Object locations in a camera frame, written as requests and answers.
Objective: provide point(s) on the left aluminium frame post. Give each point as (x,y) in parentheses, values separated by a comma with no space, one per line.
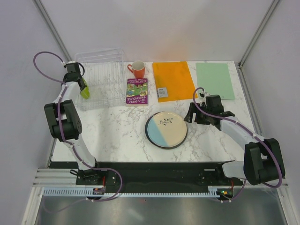
(49,23)

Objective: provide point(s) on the aluminium frame post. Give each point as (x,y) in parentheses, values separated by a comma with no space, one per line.
(49,23)
(262,25)

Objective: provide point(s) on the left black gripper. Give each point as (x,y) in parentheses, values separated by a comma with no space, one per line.
(83,86)

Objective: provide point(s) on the light green cutting board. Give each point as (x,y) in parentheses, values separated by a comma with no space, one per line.
(215,79)

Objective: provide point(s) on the orange mug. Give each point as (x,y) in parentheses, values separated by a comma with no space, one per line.
(137,68)

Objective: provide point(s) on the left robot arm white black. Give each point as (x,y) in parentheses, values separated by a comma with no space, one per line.
(63,120)

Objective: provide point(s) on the green white plate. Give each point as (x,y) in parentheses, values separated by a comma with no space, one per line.
(85,93)

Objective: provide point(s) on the white wire dish rack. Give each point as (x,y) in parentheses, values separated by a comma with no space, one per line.
(105,77)

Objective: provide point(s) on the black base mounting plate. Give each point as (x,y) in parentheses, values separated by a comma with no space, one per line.
(157,176)

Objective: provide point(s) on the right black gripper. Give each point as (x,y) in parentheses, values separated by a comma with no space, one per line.
(193,108)

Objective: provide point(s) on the cream blue leaf plate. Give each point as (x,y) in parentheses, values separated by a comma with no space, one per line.
(167,130)

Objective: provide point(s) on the right aluminium frame post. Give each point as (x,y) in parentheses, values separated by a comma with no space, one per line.
(262,25)

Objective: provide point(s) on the orange cutting board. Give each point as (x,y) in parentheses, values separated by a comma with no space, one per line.
(173,81)

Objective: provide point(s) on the purple treehouse book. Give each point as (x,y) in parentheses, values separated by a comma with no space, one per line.
(137,92)

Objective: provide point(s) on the dark blue floral plate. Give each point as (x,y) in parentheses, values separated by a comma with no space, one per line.
(147,131)

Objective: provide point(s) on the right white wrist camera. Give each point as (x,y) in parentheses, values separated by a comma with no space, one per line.
(203,93)

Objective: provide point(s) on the white slotted cable duct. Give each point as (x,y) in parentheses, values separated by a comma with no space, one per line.
(105,192)

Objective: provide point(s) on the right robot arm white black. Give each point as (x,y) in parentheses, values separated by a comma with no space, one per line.
(262,162)

